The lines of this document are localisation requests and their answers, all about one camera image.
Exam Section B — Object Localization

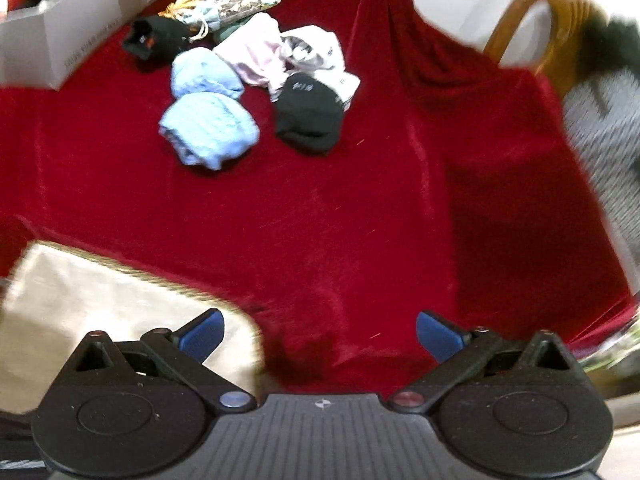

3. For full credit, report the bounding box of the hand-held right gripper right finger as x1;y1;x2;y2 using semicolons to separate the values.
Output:
389;311;576;413

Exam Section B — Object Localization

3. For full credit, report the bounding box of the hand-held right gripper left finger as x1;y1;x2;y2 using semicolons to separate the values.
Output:
70;308;258;413

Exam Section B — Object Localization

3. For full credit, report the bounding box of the dried flower sachet bag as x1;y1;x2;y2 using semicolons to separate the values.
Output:
172;0;282;41

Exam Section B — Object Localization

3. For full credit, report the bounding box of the beige cloth bag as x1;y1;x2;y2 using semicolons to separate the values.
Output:
0;241;265;413

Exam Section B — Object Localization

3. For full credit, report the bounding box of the red velvet tablecloth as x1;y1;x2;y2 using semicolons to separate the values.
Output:
0;0;636;396

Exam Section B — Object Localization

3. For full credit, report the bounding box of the light blue sock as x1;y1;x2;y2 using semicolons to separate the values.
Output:
171;47;246;101
159;92;261;171

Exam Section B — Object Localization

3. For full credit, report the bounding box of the black sock with white print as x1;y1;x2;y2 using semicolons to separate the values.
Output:
274;72;346;156

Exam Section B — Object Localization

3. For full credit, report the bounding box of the grey striped cloth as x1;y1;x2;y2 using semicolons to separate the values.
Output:
562;67;640;301

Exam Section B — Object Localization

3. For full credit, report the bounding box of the dark green cloth item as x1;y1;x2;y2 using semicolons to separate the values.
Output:
212;17;251;44

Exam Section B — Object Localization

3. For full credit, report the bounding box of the plain black sock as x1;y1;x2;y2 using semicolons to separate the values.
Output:
122;15;201;60

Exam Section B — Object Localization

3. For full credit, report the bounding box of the white sock with grey print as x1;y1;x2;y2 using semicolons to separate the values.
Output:
279;25;347;73

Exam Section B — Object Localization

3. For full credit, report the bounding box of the wooden chair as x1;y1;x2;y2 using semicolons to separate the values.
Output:
482;0;608;98

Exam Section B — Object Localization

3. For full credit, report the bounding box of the white cardboard box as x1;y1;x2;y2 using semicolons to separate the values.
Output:
0;0;173;91

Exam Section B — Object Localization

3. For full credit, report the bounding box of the dark cloth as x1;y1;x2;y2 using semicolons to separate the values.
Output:
582;15;640;78

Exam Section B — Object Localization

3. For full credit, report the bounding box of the yellow floral drawstring pouch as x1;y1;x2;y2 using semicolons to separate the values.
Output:
159;0;211;18

